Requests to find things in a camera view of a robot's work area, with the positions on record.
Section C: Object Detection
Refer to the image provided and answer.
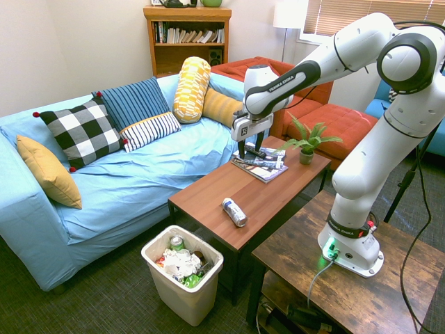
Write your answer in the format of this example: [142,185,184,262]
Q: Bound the small potted fern plant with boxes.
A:
[277,111,343,166]

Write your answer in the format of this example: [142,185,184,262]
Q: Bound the black power brick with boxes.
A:
[285,303,333,331]

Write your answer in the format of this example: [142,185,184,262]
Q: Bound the magazine with dark cover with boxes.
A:
[232,145,288,171]

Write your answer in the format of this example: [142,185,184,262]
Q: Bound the wooden bookshelf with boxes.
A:
[143,5,233,79]

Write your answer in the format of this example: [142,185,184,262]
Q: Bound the black camera tripod stand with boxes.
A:
[382,121,442,224]

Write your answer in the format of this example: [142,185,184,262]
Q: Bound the brown wooden coffee table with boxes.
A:
[168,134,332,307]

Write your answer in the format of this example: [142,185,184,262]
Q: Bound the orange red ottoman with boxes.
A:
[284,103,380,171]

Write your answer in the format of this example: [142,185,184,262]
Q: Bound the light blue sofa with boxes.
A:
[0,72,251,292]

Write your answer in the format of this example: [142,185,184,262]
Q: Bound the white plastic trash bin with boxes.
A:
[140,225,225,327]

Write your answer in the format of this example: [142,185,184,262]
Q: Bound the blue striped pillow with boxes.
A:
[91,76,182,154]

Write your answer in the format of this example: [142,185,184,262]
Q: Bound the orange red armchair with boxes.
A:
[210,56,334,140]

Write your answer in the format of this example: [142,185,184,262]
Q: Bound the grey power cable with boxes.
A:
[306,255,337,309]

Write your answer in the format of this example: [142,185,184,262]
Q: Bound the magazine with light cover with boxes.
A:
[230,158,289,184]

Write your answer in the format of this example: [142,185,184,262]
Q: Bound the mustard yellow square pillow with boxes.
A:
[16,134,83,210]

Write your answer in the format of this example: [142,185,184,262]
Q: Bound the green crumpled wrapper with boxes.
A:
[183,273,204,289]

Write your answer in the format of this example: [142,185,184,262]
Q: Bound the black white checkered pillow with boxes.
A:
[32,90,129,173]

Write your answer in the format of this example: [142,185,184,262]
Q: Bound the white floor lamp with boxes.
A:
[272,0,309,63]

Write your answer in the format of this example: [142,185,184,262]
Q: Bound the blue chair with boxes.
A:
[364,67,445,158]

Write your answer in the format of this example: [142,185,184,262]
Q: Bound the wooden window blinds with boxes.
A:
[302,0,445,37]

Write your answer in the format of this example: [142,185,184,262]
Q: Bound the white blue drink can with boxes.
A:
[222,197,248,228]

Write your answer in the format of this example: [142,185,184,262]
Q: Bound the crumpled white paper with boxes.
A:
[162,248,202,279]

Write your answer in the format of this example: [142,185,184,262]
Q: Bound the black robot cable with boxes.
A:
[391,20,445,334]

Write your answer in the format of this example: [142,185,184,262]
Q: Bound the yellow striped pillow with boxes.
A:
[202,87,244,129]

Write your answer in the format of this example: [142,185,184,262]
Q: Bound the row of books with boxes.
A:
[154,21,225,45]

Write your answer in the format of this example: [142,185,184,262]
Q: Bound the yellow white patterned bolster pillow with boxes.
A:
[172,56,212,125]

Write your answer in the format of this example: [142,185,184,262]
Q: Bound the rustic dark wood table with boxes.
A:
[245,189,445,334]

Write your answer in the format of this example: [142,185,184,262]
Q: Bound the black remote control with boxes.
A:
[243,144,268,159]

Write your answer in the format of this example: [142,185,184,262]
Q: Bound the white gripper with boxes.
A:
[230,111,274,165]

